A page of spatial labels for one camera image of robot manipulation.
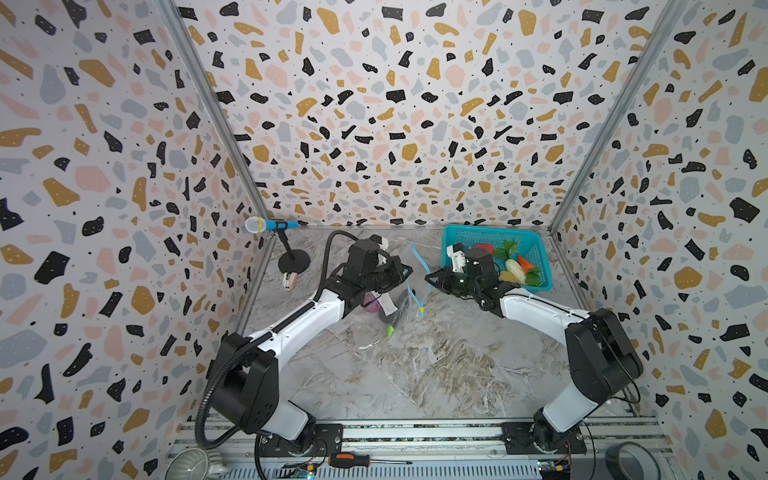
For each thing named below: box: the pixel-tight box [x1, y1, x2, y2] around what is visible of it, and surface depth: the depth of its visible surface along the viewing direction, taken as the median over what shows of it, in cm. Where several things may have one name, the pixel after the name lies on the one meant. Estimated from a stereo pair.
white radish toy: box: [505, 258, 526, 285], surface depth 106 cm
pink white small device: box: [282, 272, 299, 291], surface depth 105 cm
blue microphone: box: [244, 216, 301, 234], surface depth 89 cm
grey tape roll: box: [605, 441, 661, 480], surface depth 71 cm
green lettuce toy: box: [493, 239, 518, 260], surface depth 112 cm
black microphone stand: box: [276, 221, 311, 274], surface depth 111 cm
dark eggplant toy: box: [378, 308, 400, 338], surface depth 91 cm
